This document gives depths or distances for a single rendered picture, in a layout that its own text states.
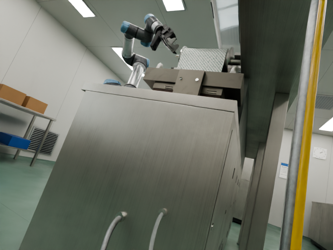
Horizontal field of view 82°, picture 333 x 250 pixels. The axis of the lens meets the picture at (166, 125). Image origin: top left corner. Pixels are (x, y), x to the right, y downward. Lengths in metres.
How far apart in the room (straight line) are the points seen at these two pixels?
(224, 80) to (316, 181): 6.06
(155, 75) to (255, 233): 0.77
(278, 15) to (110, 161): 0.69
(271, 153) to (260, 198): 0.20
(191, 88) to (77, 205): 0.58
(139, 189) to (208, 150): 0.25
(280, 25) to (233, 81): 0.21
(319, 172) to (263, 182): 5.77
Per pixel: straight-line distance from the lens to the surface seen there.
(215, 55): 1.06
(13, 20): 4.51
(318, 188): 6.67
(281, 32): 0.76
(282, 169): 6.51
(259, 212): 0.97
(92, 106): 0.86
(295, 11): 0.70
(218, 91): 0.73
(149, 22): 1.38
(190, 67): 1.05
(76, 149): 0.84
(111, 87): 0.84
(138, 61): 1.72
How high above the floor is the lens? 0.64
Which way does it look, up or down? 12 degrees up
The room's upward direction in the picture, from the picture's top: 17 degrees clockwise
